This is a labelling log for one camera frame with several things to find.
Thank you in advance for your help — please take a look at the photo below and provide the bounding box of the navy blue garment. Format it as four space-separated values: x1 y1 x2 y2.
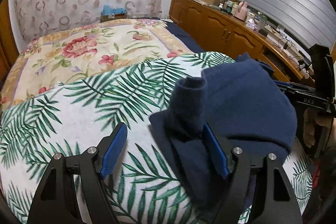
149 54 297 206

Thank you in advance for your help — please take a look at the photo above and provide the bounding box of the right hand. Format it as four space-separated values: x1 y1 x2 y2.
303 109 335 149

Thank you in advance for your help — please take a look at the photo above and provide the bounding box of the palm leaf print blanket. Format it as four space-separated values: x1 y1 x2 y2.
0 51 313 224

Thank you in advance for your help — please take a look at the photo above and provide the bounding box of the floral quilt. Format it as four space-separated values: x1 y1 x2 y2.
1 18 201 109

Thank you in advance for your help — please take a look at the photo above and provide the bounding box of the wooden sideboard cabinet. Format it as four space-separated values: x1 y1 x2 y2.
169 0 314 86

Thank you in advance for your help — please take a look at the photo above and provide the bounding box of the pink kettle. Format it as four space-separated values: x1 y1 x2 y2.
234 1 248 21

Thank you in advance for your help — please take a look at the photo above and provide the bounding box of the blue box at headboard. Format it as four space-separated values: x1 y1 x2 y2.
100 5 127 22

